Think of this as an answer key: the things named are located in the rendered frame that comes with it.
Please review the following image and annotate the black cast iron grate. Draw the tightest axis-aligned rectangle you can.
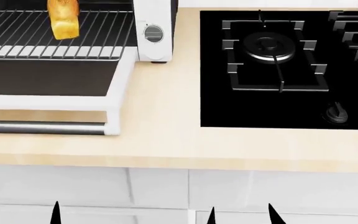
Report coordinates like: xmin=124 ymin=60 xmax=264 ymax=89
xmin=328 ymin=4 xmax=358 ymax=93
xmin=221 ymin=9 xmax=329 ymax=93

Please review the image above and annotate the silver oven door handle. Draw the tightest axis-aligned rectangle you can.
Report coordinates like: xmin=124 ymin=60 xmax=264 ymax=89
xmin=0 ymin=119 xmax=107 ymax=136

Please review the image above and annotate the metal wire oven rack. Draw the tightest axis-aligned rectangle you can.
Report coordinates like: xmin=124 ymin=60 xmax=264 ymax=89
xmin=0 ymin=9 xmax=135 ymax=60

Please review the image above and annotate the black glass gas cooktop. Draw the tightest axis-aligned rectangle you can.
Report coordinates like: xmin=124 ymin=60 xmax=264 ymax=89
xmin=199 ymin=9 xmax=358 ymax=131

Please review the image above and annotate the white toaster oven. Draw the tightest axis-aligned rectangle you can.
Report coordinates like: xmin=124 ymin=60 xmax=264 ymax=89
xmin=0 ymin=0 xmax=180 ymax=64

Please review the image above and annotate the white oven door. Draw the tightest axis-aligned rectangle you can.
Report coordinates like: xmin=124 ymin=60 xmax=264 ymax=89
xmin=0 ymin=47 xmax=136 ymax=136

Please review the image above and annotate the white cabinet drawer front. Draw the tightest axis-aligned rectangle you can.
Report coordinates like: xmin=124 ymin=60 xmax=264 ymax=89
xmin=187 ymin=168 xmax=358 ymax=224
xmin=0 ymin=164 xmax=190 ymax=224

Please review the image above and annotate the round black gas burner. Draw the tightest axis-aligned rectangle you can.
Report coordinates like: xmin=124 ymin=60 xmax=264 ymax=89
xmin=242 ymin=31 xmax=296 ymax=62

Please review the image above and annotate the golden bread loaf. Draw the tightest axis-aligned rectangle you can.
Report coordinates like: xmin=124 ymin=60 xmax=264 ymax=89
xmin=47 ymin=0 xmax=81 ymax=40

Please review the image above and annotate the silver oven control dial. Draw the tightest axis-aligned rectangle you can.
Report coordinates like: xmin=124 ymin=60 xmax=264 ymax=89
xmin=142 ymin=24 xmax=165 ymax=44

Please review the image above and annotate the black cooktop control knob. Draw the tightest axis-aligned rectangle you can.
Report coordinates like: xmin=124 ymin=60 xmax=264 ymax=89
xmin=324 ymin=101 xmax=349 ymax=124

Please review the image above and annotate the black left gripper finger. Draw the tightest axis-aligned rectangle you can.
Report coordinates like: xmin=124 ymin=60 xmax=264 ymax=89
xmin=50 ymin=200 xmax=62 ymax=224

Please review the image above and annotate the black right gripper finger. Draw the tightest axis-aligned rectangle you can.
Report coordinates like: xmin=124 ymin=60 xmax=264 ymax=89
xmin=206 ymin=206 xmax=216 ymax=224
xmin=268 ymin=203 xmax=287 ymax=224

